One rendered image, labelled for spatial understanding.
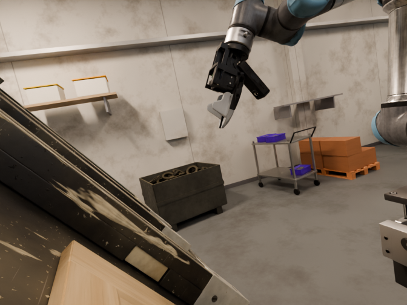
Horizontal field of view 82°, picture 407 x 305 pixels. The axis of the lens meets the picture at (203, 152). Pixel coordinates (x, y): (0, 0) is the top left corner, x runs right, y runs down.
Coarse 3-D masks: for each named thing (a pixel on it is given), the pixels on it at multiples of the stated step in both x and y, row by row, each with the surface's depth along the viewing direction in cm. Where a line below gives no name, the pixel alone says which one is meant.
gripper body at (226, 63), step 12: (228, 48) 60; (240, 48) 59; (216, 60) 61; (228, 60) 61; (240, 60) 65; (216, 72) 58; (228, 72) 59; (240, 72) 60; (216, 84) 59; (228, 84) 59
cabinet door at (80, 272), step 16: (64, 256) 25; (80, 256) 25; (96, 256) 28; (64, 272) 21; (80, 272) 22; (96, 272) 24; (112, 272) 27; (64, 288) 18; (80, 288) 20; (96, 288) 21; (112, 288) 24; (128, 288) 27; (144, 288) 30; (48, 304) 18; (64, 304) 16; (80, 304) 18; (96, 304) 19; (112, 304) 21; (128, 304) 24; (144, 304) 26; (160, 304) 29
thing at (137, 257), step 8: (136, 248) 41; (128, 256) 40; (136, 256) 41; (144, 256) 41; (136, 264) 41; (144, 264) 41; (152, 264) 42; (160, 264) 43; (144, 272) 41; (152, 272) 42; (160, 272) 43
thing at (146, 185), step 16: (160, 176) 378; (176, 176) 341; (192, 176) 319; (208, 176) 330; (144, 192) 351; (160, 192) 299; (176, 192) 309; (192, 192) 318; (208, 192) 330; (224, 192) 342; (160, 208) 299; (176, 208) 309; (192, 208) 319; (208, 208) 331; (176, 224) 310
